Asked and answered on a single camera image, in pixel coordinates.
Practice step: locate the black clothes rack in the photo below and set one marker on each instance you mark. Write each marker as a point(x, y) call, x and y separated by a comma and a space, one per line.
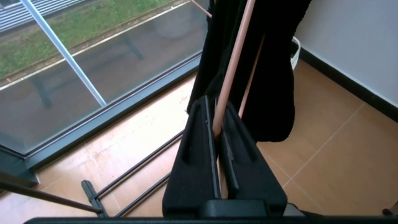
point(136, 165)

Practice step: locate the pink clothes hanger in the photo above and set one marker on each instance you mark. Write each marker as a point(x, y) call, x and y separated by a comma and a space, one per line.
point(231, 68)

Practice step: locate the black shorts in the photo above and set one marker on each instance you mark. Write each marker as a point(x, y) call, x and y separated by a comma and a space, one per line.
point(273, 77)

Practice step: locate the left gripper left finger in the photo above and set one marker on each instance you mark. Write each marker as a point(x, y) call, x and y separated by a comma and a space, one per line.
point(192, 174)

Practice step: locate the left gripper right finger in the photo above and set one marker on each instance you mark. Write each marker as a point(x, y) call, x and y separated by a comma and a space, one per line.
point(248, 177)

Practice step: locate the white laundry basket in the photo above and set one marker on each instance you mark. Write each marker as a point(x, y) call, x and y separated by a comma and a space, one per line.
point(297, 53)

